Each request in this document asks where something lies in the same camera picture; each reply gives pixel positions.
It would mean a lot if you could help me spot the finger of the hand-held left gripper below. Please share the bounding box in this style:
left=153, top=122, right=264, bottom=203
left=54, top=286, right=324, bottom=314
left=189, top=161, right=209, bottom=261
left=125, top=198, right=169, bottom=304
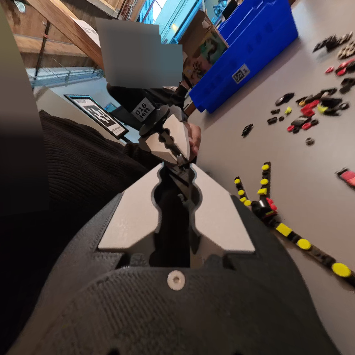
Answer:
left=165, top=114, right=190, bottom=163
left=139, top=133, right=179, bottom=166

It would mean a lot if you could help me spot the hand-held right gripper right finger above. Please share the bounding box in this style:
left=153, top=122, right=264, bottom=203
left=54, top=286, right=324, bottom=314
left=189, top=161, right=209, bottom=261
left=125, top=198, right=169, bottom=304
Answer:
left=189, top=164, right=256, bottom=257

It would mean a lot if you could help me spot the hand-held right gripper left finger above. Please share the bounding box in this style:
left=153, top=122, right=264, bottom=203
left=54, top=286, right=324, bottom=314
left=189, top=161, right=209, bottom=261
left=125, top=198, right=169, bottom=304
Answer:
left=98, top=163, right=167, bottom=260

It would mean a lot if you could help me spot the small black lego piece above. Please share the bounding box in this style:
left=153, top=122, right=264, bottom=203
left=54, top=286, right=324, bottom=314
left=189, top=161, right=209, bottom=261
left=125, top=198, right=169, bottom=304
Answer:
left=168, top=155, right=195, bottom=207

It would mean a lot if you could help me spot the person's left forearm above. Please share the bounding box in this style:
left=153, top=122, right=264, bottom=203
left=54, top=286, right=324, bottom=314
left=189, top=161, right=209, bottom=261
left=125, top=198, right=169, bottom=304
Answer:
left=39, top=109, right=167, bottom=236

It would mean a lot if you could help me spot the black yellow lego spider model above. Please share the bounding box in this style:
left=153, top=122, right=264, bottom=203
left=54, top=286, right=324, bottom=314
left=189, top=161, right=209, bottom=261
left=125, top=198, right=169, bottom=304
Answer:
left=234, top=161, right=355, bottom=289

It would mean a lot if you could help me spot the grey disc on black lego plate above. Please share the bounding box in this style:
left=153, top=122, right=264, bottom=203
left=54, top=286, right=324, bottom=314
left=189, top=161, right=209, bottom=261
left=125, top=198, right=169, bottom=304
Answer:
left=275, top=93, right=295, bottom=106

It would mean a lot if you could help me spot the red tile on black lego plate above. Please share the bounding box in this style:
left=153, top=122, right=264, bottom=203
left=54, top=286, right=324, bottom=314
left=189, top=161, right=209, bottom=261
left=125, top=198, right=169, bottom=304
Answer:
left=335, top=168, right=355, bottom=191

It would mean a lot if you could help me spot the pile of loose lego pieces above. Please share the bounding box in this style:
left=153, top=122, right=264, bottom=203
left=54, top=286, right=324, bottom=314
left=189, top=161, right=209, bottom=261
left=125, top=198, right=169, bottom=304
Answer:
left=267, top=58, right=355, bottom=134

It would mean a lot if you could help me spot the black round lego plate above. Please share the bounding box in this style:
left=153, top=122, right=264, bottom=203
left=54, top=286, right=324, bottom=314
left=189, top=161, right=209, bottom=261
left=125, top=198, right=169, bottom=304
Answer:
left=337, top=42, right=355, bottom=60

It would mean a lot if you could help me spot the person's left hand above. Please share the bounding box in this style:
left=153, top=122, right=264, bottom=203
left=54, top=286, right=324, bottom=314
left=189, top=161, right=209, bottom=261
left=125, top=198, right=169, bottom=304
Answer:
left=185, top=123, right=202, bottom=156

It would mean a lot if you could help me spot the black framed marker sign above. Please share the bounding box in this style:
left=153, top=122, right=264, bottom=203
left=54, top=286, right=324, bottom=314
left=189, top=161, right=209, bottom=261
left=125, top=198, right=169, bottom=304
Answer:
left=64, top=94, right=129, bottom=140

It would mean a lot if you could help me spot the white paper sign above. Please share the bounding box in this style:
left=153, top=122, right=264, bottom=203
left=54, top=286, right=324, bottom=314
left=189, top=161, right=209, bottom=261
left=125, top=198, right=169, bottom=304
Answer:
left=71, top=17, right=101, bottom=48

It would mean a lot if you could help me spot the blue plastic bin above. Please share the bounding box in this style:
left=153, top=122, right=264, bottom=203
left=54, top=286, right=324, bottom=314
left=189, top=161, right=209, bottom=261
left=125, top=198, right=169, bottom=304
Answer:
left=189, top=0, right=299, bottom=114

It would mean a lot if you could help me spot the wooden beam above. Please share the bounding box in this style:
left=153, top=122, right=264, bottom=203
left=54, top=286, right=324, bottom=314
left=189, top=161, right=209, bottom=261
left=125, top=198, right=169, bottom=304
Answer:
left=26, top=0, right=105, bottom=70

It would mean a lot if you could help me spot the black stepped lego bracket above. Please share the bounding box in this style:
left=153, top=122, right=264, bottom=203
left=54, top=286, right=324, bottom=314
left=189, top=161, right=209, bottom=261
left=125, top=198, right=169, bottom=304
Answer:
left=313, top=33, right=354, bottom=53

